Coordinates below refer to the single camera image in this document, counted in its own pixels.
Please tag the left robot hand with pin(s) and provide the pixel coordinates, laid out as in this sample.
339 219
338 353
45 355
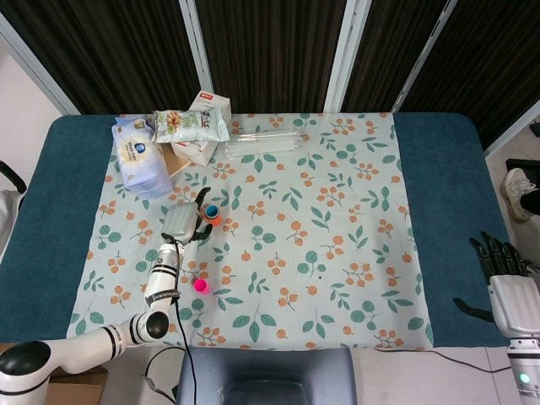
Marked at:
181 220

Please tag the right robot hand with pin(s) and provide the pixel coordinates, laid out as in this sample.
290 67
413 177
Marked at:
516 304

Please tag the light blue cup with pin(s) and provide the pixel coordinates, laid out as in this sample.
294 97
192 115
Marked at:
212 211

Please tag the large orange cup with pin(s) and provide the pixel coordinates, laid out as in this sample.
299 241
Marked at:
215 222

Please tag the small pink cup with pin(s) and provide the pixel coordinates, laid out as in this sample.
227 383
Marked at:
201 286

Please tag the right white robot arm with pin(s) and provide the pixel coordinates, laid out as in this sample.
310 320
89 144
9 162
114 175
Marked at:
525 371

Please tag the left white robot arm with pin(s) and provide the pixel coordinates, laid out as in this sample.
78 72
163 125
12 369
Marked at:
84 343

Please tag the dark shoe white sole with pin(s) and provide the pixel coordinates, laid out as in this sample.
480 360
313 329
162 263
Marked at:
533 270

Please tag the brown cardboard sheet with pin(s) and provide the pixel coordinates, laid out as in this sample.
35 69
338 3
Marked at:
174 162

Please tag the blue white tissue pack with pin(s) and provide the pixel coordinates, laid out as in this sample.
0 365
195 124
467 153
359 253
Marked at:
139 164

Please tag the green white snack bag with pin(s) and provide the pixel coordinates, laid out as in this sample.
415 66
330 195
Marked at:
190 124

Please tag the black trouser leg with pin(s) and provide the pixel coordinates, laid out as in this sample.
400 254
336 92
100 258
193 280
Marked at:
532 198

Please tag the white sneaker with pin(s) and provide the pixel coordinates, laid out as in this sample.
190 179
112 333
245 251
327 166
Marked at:
514 194

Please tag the clear plastic tube bundle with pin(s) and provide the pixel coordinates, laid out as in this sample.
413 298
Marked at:
263 143

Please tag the floral print tablecloth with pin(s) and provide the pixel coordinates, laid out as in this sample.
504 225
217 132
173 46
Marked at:
295 236

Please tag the white carton red label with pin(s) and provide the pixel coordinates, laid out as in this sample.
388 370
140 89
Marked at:
211 103

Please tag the teal table cover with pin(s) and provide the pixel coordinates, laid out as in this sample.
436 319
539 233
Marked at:
447 181

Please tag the black chair armrest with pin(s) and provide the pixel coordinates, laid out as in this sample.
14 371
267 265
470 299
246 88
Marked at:
12 175

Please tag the person in white clothing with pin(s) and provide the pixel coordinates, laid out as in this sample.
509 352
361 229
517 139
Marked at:
6 215

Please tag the brown cardboard box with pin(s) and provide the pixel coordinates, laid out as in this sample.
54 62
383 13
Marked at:
76 388

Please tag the dark folding screen white frame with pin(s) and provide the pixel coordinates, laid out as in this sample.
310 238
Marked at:
270 50

